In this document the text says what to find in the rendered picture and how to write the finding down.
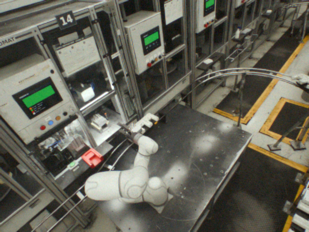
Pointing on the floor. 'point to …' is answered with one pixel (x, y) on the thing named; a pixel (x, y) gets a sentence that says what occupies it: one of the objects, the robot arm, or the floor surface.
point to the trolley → (296, 24)
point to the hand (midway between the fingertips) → (120, 127)
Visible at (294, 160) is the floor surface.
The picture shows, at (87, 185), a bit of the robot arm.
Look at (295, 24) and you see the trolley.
